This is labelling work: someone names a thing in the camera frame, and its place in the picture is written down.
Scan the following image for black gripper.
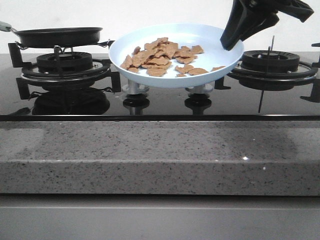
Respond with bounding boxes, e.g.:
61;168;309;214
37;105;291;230
220;0;314;50

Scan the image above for light blue plate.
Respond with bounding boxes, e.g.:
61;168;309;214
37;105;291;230
109;23;244;88

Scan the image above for brown meat pieces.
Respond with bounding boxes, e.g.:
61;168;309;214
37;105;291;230
119;37;227;78

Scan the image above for black frying pan green handle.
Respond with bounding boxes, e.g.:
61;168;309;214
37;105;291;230
0;21;103;49

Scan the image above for black empty burner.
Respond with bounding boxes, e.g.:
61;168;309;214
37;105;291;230
240;50;300;73

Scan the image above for black empty burner grate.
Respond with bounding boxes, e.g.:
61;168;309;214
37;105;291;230
227;44;320;101

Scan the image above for silver right stove knob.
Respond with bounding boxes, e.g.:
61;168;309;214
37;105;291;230
185;83;213;95

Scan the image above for silver stove knob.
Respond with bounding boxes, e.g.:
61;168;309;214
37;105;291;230
121;80;149;95
185;83;213;95

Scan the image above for silver left stove knob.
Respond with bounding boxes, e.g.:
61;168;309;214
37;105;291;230
121;80;149;95

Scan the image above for black burner under pan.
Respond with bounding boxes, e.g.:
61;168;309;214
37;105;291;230
36;52;93;73

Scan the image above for black pan support grate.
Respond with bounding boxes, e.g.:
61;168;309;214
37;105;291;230
8;42;121;92

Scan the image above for black glass gas cooktop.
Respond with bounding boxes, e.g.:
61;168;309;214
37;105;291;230
0;54;320;122

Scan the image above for wire pan support ring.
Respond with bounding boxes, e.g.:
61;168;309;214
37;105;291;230
14;38;111;55

